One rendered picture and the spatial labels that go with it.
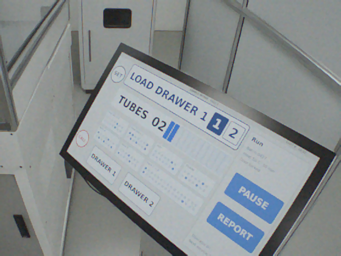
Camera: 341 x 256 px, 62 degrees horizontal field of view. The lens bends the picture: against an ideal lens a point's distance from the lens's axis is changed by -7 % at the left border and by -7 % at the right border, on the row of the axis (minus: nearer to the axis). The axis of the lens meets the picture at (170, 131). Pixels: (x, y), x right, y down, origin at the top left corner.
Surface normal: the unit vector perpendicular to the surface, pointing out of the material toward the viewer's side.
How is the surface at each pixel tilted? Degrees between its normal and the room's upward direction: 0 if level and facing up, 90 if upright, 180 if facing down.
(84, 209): 0
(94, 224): 0
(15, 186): 90
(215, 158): 50
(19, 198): 90
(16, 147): 90
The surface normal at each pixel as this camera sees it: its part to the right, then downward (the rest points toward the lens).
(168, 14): 0.24, 0.62
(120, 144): -0.43, -0.18
